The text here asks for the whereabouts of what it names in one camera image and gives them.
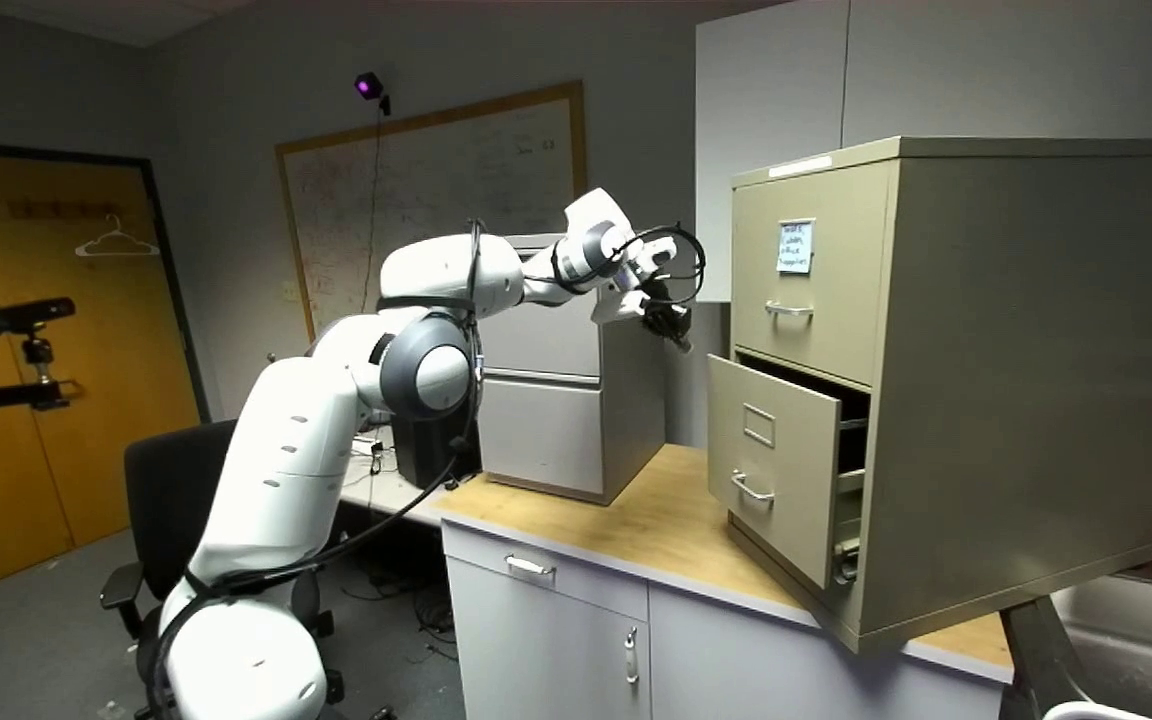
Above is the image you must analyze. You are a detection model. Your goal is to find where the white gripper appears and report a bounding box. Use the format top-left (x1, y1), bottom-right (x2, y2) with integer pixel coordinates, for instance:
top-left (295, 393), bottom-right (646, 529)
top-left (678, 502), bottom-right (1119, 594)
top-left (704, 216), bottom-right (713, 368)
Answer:
top-left (593, 263), bottom-right (694, 357)

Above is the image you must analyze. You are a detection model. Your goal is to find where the white paper drawer label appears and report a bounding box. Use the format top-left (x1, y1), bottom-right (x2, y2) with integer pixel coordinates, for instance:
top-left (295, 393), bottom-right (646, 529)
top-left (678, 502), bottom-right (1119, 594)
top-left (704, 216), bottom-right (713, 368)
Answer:
top-left (773, 216), bottom-right (821, 280)

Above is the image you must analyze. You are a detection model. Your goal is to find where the beige labelled file cabinet drawer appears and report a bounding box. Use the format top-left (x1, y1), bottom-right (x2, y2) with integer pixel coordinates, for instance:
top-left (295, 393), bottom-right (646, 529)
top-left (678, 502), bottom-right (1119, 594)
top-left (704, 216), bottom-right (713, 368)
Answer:
top-left (727, 161), bottom-right (905, 393)

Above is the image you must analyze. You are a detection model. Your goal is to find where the grey lateral file cabinet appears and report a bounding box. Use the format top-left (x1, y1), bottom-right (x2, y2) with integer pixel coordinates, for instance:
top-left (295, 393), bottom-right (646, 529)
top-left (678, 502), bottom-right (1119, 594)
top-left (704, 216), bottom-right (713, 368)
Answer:
top-left (469, 232), bottom-right (672, 508)

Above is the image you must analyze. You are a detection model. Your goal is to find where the wooden framed whiteboard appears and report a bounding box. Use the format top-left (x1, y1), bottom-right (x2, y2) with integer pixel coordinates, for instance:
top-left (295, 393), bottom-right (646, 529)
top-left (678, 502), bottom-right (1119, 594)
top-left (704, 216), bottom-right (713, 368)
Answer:
top-left (271, 74), bottom-right (593, 351)

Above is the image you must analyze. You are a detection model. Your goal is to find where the white base cabinet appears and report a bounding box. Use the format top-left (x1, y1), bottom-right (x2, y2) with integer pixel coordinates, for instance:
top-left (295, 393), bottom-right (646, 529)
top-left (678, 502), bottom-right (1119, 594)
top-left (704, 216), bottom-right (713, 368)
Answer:
top-left (441, 514), bottom-right (1014, 720)

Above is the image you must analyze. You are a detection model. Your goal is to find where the beige metal file cabinet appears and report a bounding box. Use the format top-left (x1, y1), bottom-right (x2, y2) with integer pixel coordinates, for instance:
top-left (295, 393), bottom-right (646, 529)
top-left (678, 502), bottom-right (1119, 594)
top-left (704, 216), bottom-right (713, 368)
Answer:
top-left (727, 131), bottom-right (1152, 659)

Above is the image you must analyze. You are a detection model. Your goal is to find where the black stand leg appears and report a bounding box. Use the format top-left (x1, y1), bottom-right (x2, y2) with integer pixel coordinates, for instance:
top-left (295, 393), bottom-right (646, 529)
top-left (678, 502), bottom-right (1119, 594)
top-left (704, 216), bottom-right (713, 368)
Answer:
top-left (994, 594), bottom-right (1076, 720)

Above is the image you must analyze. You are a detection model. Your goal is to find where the black office chair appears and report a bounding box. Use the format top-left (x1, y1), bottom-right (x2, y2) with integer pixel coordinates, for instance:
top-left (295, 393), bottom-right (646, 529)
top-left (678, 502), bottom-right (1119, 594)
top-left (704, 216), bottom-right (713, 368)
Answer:
top-left (97, 414), bottom-right (348, 713)

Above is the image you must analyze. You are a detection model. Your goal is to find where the steel sink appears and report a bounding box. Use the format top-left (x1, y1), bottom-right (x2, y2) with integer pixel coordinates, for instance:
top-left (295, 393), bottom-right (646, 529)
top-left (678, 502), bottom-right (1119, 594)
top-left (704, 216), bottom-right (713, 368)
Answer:
top-left (1045, 563), bottom-right (1152, 720)

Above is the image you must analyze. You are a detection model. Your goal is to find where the orange door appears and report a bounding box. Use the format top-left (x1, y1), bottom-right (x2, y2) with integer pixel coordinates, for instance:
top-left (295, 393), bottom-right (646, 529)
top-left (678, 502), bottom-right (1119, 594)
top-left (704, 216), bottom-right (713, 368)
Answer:
top-left (0, 138), bottom-right (206, 608)

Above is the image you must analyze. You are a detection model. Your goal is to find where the camera with purple light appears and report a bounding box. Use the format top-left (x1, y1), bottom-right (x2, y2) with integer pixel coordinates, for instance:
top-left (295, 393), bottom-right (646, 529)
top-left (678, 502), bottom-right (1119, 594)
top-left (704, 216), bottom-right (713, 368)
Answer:
top-left (352, 67), bottom-right (394, 120)

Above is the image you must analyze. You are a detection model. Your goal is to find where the white wall cabinet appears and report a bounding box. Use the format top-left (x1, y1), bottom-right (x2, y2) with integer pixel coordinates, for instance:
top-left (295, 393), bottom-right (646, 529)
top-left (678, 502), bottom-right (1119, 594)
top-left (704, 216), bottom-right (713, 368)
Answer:
top-left (692, 0), bottom-right (1152, 305)

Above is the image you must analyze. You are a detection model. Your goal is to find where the wire clothes hanger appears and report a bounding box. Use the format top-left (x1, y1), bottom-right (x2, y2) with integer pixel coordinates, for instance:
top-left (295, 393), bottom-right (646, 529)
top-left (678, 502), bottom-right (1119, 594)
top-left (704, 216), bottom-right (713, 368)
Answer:
top-left (70, 223), bottom-right (165, 266)

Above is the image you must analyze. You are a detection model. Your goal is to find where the black stereo camera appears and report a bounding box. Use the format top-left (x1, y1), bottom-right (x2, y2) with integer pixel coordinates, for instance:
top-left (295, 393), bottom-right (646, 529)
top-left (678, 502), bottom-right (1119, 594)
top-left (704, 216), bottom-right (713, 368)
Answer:
top-left (0, 291), bottom-right (78, 342)

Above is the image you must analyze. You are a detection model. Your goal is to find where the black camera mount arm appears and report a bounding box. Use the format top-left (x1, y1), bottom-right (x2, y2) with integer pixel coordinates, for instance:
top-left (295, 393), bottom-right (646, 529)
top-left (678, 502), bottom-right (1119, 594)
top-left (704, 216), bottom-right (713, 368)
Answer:
top-left (0, 332), bottom-right (89, 418)

